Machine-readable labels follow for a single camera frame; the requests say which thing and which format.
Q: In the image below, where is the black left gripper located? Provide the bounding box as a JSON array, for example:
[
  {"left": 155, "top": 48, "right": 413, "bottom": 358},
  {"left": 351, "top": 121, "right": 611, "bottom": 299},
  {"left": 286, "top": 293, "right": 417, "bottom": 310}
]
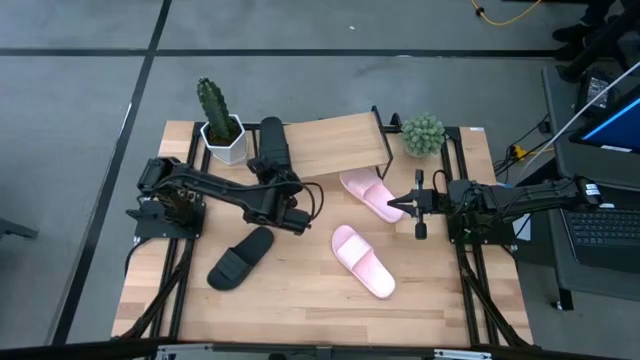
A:
[{"left": 247, "top": 149, "right": 305, "bottom": 201}]

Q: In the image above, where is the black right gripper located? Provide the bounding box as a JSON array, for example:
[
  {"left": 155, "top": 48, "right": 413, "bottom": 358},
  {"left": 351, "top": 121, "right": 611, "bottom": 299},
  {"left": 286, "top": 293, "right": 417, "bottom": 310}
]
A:
[{"left": 387, "top": 168, "right": 451, "bottom": 241}]

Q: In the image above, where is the black slide sandal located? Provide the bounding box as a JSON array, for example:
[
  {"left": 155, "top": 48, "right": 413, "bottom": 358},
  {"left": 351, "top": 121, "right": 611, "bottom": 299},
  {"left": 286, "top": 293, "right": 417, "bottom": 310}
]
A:
[
  {"left": 206, "top": 225, "right": 276, "bottom": 292},
  {"left": 258, "top": 115, "right": 293, "bottom": 172}
]

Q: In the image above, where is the pink slide sandal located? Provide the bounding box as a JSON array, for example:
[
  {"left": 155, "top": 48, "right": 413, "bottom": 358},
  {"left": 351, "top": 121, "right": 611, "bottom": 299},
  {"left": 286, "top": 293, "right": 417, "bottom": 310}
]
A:
[
  {"left": 338, "top": 167, "right": 406, "bottom": 225},
  {"left": 330, "top": 223, "right": 397, "bottom": 301}
]

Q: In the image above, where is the white hexagonal plant pot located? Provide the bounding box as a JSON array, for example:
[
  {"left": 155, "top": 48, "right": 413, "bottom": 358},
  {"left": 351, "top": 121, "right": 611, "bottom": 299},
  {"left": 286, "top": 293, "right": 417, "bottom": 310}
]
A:
[{"left": 199, "top": 113, "right": 249, "bottom": 167}]

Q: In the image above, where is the round green succulent plant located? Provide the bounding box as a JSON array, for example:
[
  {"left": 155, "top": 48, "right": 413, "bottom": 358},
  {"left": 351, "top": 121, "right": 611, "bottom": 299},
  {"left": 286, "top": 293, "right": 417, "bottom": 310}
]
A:
[{"left": 400, "top": 111, "right": 447, "bottom": 159}]

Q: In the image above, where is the tall green cactus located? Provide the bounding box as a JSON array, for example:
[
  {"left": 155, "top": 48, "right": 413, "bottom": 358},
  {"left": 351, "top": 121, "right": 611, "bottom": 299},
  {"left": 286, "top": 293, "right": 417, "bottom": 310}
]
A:
[{"left": 195, "top": 76, "right": 237, "bottom": 144}]

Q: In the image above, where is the grey desk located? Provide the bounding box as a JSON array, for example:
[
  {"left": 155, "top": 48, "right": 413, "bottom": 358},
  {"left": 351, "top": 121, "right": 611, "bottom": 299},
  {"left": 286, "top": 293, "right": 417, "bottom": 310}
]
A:
[{"left": 541, "top": 63, "right": 640, "bottom": 312}]

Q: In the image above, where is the grey laptop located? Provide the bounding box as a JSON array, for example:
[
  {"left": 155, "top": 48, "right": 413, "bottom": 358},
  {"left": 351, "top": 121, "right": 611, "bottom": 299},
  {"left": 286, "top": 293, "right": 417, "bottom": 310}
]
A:
[{"left": 543, "top": 83, "right": 640, "bottom": 302}]

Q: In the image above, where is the black power adapter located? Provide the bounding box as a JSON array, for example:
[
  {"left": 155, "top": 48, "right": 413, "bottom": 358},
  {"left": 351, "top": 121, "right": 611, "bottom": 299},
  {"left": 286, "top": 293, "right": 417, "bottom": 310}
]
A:
[{"left": 574, "top": 68, "right": 616, "bottom": 118}]

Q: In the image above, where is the person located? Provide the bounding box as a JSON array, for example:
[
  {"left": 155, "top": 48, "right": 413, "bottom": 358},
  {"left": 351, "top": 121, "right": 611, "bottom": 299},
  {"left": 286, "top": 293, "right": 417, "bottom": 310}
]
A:
[{"left": 551, "top": 0, "right": 640, "bottom": 84}]

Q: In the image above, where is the grey furniture foot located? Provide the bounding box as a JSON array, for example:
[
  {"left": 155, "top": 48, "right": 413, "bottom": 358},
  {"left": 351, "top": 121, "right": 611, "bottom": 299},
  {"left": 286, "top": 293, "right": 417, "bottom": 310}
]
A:
[{"left": 0, "top": 216, "right": 40, "bottom": 242}]

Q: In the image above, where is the black rig beam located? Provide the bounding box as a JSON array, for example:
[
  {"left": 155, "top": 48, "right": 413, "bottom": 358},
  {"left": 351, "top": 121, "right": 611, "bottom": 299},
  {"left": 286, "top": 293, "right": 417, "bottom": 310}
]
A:
[{"left": 0, "top": 337, "right": 640, "bottom": 360}]

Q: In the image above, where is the wooden shelf with black frame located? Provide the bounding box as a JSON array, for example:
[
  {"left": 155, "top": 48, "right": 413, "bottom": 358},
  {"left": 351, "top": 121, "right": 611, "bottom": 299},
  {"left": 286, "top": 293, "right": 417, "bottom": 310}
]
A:
[{"left": 249, "top": 104, "right": 402, "bottom": 182}]

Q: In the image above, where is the black aluminium table frame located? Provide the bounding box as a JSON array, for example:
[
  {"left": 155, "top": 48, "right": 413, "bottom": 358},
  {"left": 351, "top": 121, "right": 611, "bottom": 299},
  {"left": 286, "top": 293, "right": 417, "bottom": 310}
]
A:
[{"left": 112, "top": 119, "right": 534, "bottom": 349}]

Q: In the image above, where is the white cable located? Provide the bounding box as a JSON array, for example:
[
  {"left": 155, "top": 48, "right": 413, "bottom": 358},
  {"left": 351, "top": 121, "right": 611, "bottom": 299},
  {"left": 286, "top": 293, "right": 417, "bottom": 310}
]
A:
[{"left": 519, "top": 60, "right": 640, "bottom": 175}]

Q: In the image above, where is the yellow cable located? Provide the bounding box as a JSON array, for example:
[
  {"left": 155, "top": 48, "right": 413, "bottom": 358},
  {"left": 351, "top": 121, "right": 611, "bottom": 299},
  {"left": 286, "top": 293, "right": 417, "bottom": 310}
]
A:
[{"left": 468, "top": 0, "right": 545, "bottom": 28}]

